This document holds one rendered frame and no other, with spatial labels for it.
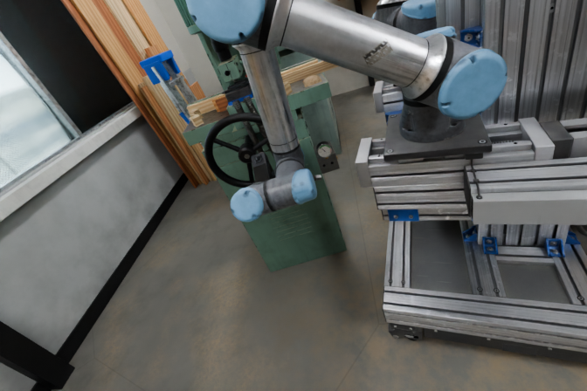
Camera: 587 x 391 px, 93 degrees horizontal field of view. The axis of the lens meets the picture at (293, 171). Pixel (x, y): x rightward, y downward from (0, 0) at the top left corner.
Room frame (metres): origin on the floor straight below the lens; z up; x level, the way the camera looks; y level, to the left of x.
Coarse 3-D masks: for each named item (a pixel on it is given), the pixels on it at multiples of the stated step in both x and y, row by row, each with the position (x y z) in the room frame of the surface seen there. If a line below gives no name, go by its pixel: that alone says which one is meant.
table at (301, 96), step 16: (288, 96) 1.05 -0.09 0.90; (304, 96) 1.04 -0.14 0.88; (320, 96) 1.03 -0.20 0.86; (208, 112) 1.26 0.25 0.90; (224, 112) 1.16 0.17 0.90; (192, 128) 1.11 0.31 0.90; (208, 128) 1.09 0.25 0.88; (224, 128) 1.08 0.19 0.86; (256, 128) 0.97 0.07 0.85; (192, 144) 1.10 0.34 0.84
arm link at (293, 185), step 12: (288, 168) 0.57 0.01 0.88; (300, 168) 0.58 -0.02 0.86; (276, 180) 0.55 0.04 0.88; (288, 180) 0.53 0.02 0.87; (300, 180) 0.52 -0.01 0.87; (312, 180) 0.53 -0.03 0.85; (264, 192) 0.53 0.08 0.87; (276, 192) 0.52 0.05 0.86; (288, 192) 0.51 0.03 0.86; (300, 192) 0.50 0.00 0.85; (312, 192) 0.50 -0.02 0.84; (276, 204) 0.51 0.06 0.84; (288, 204) 0.51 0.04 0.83
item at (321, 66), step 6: (306, 66) 1.21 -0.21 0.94; (312, 66) 1.19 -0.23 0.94; (318, 66) 1.18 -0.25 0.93; (324, 66) 1.18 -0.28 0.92; (330, 66) 1.18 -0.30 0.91; (336, 66) 1.18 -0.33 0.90; (294, 72) 1.20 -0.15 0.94; (300, 72) 1.19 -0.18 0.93; (306, 72) 1.19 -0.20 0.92; (312, 72) 1.19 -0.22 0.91; (318, 72) 1.18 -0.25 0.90; (282, 78) 1.20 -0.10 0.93; (288, 78) 1.20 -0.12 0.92; (294, 78) 1.20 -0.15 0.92; (300, 78) 1.19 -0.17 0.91
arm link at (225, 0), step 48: (192, 0) 0.48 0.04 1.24; (240, 0) 0.46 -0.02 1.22; (288, 0) 0.48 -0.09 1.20; (288, 48) 0.51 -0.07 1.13; (336, 48) 0.47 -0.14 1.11; (384, 48) 0.45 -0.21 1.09; (432, 48) 0.45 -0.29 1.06; (480, 48) 0.45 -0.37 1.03; (432, 96) 0.44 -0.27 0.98; (480, 96) 0.41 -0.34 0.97
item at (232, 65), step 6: (228, 60) 1.22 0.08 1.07; (234, 60) 1.19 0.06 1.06; (222, 66) 1.19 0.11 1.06; (228, 66) 1.18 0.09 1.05; (234, 66) 1.18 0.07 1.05; (240, 66) 1.27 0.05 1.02; (222, 72) 1.19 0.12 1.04; (234, 72) 1.18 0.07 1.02; (240, 72) 1.21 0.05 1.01; (228, 78) 1.19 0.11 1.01; (234, 78) 1.18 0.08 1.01
